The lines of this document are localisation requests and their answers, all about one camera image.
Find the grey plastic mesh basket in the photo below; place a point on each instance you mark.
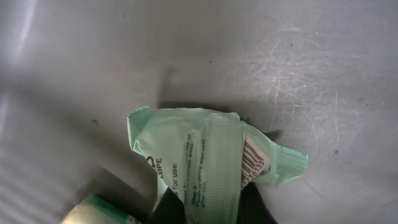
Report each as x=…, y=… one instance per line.
x=319, y=77

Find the mint green wipe packet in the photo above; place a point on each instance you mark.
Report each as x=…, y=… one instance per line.
x=206, y=157

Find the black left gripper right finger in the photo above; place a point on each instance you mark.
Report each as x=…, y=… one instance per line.
x=252, y=209

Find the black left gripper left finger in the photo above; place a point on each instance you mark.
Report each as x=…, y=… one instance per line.
x=170, y=210

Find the cream green packet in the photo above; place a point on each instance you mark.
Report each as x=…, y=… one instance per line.
x=95, y=210

